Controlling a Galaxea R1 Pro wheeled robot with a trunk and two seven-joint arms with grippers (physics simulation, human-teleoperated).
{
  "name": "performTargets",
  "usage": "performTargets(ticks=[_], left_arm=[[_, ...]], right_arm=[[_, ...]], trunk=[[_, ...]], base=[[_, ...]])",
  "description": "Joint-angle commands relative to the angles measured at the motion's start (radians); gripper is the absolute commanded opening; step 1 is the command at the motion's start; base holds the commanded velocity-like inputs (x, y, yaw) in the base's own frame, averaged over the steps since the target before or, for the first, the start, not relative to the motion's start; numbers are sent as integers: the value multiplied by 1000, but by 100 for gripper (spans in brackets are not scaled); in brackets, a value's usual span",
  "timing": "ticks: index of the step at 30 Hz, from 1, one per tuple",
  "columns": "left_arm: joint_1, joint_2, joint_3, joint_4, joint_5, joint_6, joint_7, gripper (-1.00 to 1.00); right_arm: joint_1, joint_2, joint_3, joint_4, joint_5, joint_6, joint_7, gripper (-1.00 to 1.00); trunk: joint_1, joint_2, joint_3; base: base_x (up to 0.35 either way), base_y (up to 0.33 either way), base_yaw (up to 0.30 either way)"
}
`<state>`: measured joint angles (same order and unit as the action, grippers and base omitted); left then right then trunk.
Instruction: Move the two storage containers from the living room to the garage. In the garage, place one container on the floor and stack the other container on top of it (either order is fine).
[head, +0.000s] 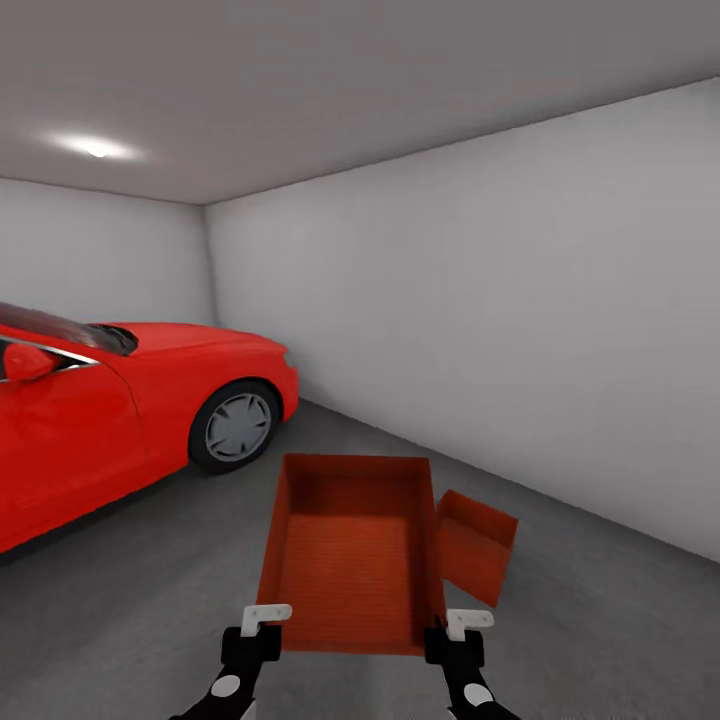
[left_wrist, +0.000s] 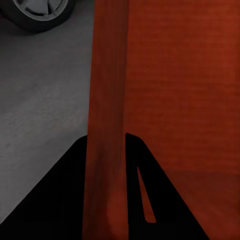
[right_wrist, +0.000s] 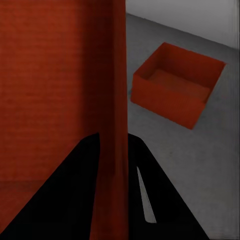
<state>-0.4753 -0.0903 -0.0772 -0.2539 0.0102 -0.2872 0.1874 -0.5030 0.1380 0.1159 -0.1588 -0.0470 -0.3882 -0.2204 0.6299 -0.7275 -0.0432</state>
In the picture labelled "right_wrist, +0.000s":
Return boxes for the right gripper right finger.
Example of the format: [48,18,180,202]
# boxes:
[128,133,210,240]

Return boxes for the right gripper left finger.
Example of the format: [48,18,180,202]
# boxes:
[0,133,100,240]

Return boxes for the storage box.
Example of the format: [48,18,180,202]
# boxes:
[131,42,226,130]
[0,0,129,240]

